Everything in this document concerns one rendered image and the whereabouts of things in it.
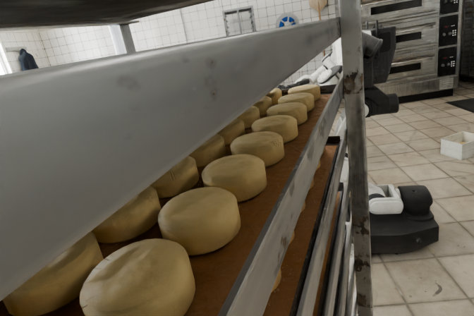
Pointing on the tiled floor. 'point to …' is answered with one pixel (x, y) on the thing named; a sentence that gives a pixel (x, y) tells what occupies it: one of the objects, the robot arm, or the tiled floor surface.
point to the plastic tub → (458, 145)
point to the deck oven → (415, 22)
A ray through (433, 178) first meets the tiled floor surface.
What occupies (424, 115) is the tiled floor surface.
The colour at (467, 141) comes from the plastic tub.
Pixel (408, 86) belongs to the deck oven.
